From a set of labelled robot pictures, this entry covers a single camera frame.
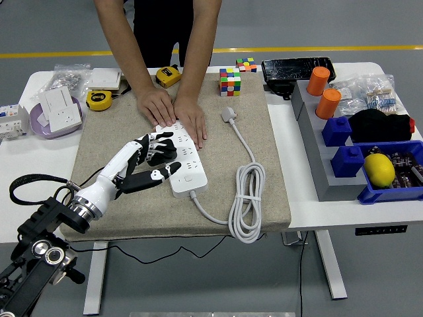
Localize black table control panel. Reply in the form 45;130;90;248
355;225;408;236

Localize clear bag of screws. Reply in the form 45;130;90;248
30;63;93;102

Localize white table leg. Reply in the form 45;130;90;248
82;241;109;316
313;230;348;301

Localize person's left hand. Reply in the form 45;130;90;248
172;95;208;151

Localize grey under-table bracket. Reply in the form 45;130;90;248
281;230;309;246

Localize grey-brown mat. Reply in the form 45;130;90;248
61;72;292;242

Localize white wall switch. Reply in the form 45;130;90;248
87;67;124;92

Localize person's right hand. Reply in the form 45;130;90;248
135;87;177;127

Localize black hanging cable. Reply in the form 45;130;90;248
298;230;310;317

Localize white socket panel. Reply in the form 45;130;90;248
48;104;83;133

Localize black cloth with red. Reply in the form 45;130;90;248
348;108;416;144

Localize small colourful puzzle cube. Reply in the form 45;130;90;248
235;57;258;73

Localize white circuit breaker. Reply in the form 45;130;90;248
0;103;31;142

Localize white switch panel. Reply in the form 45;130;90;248
38;85;74;115

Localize yellow lemon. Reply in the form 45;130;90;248
364;153;396;190

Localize large colourful puzzle cube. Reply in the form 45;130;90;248
219;67;242;98

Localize orange cylinder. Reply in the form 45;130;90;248
315;88;342;120
306;66;331;97

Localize blue block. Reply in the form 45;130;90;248
321;116;352;148
330;145;365;179

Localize black plastic-wrapped tray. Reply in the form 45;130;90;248
261;56;337;84

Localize white power cable with plug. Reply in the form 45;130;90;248
188;106;267;244

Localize clear bag of resistors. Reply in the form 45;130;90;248
358;74;406;116

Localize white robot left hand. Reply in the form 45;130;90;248
76;131;182;215

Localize purple plate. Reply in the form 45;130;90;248
29;95;84;140

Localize clear bag of small parts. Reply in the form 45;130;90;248
329;78;367;117

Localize black plug with cord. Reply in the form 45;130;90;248
67;138;267;265

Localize dark electronic components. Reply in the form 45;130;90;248
369;146;423;190

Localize white power strip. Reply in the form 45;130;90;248
155;120;209;199

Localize person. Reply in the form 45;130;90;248
132;0;213;69

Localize yellow tape measure with strap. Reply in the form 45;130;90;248
85;80;132;112

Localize blue plastic bin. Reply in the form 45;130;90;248
357;139;423;205

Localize grey stepped stand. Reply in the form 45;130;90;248
289;80;368;203

